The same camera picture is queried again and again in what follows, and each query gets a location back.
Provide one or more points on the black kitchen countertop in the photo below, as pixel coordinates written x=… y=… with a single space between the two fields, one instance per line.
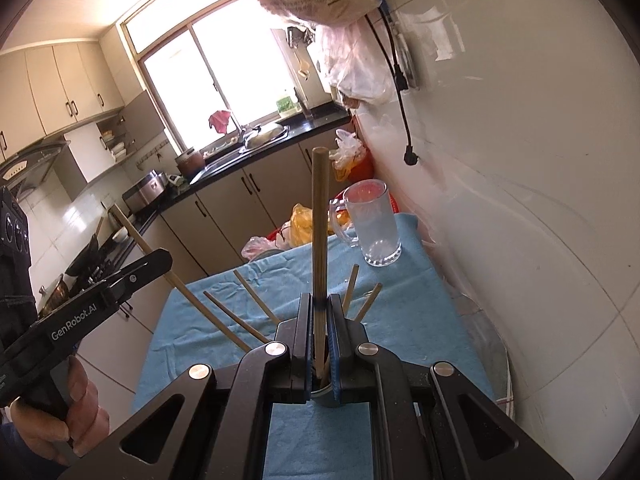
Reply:
x=320 y=122

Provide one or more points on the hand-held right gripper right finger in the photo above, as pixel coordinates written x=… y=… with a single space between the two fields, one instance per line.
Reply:
x=336 y=355

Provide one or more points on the kitchen window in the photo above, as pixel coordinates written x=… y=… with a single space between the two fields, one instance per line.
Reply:
x=240 y=60

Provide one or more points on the metal wok with lid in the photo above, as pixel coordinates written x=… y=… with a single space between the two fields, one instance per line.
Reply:
x=55 y=295

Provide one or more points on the wall utensil rack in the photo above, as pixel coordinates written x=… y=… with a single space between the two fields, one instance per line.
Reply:
x=300 y=37

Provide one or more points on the metal faucet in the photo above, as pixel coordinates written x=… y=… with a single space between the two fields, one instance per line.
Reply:
x=242 y=132

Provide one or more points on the wall socket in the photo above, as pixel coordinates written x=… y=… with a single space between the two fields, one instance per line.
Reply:
x=410 y=67

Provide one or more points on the person's left hand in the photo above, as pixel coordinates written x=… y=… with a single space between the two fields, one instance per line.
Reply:
x=87 y=410

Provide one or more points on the steel kitchen sink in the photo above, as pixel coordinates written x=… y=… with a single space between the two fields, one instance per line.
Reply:
x=265 y=132

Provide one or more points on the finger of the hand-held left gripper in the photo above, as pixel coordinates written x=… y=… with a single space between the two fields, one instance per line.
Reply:
x=150 y=262

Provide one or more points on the hanging yellow sponge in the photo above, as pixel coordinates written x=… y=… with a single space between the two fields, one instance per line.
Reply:
x=304 y=70

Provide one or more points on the yellow plastic bag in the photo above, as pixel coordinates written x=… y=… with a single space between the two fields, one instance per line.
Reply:
x=302 y=227

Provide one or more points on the long wooden chopstick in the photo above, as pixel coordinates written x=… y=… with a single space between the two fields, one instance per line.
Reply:
x=320 y=235
x=210 y=312

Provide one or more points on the black wok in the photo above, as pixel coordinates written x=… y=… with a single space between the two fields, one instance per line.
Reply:
x=82 y=260

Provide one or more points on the green package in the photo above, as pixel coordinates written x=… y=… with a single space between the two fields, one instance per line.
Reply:
x=286 y=106

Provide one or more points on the range hood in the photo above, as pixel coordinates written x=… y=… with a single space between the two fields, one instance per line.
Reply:
x=30 y=165

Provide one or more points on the white bowl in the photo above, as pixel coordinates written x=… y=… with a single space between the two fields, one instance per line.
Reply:
x=120 y=235

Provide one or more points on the translucent plastic bag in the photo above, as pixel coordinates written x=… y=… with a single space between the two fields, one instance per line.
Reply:
x=355 y=70

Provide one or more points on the dark grey chopstick holder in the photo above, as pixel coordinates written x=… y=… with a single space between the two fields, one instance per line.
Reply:
x=322 y=397

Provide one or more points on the blue table cloth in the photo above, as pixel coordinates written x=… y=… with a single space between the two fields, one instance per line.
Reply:
x=440 y=310

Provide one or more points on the beige upper kitchen cabinets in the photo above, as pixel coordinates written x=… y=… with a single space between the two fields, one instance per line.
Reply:
x=60 y=90

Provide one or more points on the white and orange plastic bag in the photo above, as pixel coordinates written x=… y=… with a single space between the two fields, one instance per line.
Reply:
x=347 y=147

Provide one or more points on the black gas stove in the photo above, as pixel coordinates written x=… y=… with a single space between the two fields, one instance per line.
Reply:
x=97 y=275

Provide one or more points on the silver rice cooker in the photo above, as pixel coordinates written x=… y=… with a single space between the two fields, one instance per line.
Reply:
x=147 y=187

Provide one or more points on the white and pink plastic bag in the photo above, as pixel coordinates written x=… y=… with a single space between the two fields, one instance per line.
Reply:
x=257 y=247

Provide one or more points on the glass mug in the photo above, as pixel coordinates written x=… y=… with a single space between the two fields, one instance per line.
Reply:
x=375 y=225

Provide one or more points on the open shelf with dishes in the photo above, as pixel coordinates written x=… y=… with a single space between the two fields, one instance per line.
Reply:
x=117 y=147

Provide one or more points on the pink cloth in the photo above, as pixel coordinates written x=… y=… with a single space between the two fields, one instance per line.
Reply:
x=220 y=121

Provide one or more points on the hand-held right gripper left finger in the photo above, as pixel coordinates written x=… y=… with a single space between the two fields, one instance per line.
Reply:
x=302 y=350

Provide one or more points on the brown clay pot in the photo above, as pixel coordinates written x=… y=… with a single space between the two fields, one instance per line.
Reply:
x=190 y=164

